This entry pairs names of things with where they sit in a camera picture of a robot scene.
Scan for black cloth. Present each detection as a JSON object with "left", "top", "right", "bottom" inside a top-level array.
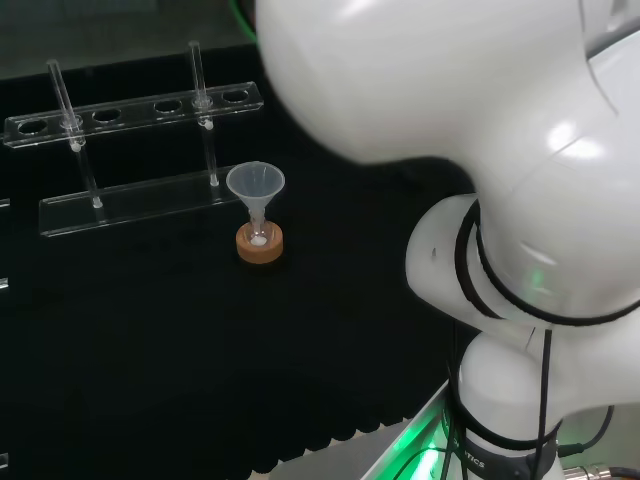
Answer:
[{"left": 0, "top": 42, "right": 484, "bottom": 475}]

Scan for black cable with plug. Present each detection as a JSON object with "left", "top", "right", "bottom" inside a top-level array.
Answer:
[{"left": 555, "top": 403, "right": 617, "bottom": 457}]

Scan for clear funnel stand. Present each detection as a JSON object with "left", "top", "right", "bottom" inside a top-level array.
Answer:
[{"left": 2, "top": 41, "right": 266, "bottom": 239}]

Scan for clear plastic funnel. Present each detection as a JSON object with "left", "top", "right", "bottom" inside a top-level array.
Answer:
[{"left": 225, "top": 160, "right": 287, "bottom": 247}]

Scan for grey metal base plate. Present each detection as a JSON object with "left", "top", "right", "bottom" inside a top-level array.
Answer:
[{"left": 268, "top": 378, "right": 467, "bottom": 480}]

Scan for green cable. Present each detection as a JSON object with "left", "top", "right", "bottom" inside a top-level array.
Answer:
[{"left": 227, "top": 0, "right": 261, "bottom": 45}]

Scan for long black cable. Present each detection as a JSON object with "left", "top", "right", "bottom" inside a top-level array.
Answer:
[{"left": 449, "top": 198, "right": 640, "bottom": 480}]

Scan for cork ring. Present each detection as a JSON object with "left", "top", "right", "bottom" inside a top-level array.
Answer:
[{"left": 235, "top": 221, "right": 285, "bottom": 265}]

